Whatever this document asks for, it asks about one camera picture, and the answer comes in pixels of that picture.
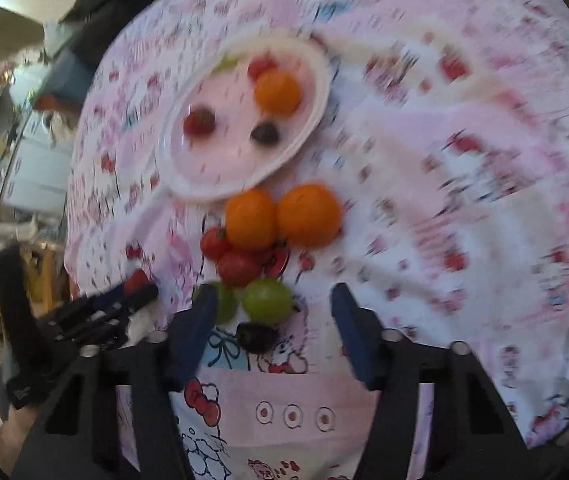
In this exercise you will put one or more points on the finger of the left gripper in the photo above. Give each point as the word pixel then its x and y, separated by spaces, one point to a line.
pixel 107 300
pixel 76 321

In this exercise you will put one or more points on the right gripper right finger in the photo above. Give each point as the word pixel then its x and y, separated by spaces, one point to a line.
pixel 472 434

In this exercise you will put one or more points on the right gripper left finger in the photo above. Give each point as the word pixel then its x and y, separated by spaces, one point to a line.
pixel 109 414

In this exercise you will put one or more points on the small red strawberry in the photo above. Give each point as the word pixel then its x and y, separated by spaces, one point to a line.
pixel 135 281

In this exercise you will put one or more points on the red cherry tomato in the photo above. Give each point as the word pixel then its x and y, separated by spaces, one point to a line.
pixel 214 244
pixel 259 65
pixel 236 269

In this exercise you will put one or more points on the green fruit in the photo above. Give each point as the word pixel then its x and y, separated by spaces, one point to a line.
pixel 226 303
pixel 267 301

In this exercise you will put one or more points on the dark grape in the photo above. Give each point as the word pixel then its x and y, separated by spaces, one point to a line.
pixel 266 134
pixel 256 338

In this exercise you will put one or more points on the orange tangerine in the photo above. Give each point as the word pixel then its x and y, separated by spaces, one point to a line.
pixel 277 92
pixel 309 215
pixel 251 220

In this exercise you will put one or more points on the large red strawberry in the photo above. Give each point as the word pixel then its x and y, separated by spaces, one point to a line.
pixel 200 121

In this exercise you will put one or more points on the orange tangerine bottom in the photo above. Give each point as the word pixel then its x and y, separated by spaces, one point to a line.
pixel 277 92

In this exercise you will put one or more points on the left hand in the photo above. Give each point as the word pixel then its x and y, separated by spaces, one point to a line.
pixel 13 434

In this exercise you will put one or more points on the strawberry pattern plate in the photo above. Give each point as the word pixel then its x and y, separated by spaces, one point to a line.
pixel 203 169

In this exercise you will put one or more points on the black clothes pile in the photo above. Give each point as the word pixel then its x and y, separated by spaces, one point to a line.
pixel 99 23

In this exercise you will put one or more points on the Hello Kitty bedsheet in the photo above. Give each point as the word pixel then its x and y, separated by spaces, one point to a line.
pixel 446 138

